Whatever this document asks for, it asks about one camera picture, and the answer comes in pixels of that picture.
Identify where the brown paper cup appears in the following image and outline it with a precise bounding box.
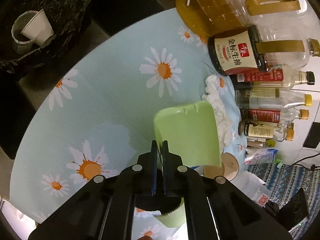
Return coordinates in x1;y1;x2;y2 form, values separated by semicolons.
203;152;240;181

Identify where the white tissue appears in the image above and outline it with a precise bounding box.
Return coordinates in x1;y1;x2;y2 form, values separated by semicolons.
201;75;233;153

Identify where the black trash bag bin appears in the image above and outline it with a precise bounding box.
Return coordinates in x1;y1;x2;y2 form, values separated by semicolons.
1;0;91;79

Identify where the daisy print blue tablecloth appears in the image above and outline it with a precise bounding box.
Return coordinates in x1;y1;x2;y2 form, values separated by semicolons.
9;7;247;240

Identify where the yellow cap clear bottle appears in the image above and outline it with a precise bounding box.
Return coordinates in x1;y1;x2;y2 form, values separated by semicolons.
235;88;312;110

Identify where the red label sauce bottle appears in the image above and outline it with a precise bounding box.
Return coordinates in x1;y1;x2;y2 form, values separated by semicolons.
240;108;310;124

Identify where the cream label sesame oil bottle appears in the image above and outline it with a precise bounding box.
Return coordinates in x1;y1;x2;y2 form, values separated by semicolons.
238;120;295;142

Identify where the patterned blue cloth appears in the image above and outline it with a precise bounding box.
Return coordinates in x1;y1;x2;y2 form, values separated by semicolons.
248;164;319;239

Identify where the black cap vinegar bottle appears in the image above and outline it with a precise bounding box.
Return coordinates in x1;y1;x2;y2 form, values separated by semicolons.
229;69;315;90

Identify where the dark soy sauce jug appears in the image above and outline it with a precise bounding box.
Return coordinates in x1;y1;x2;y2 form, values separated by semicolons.
207;24;319;76

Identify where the white paper cup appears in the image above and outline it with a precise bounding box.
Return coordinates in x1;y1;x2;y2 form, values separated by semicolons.
22;9;54;46

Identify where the large cooking oil jug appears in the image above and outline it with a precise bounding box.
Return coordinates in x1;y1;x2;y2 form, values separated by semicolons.
175;0;306;39

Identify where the black power cable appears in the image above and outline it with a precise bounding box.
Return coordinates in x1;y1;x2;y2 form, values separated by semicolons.
291;152;320;172

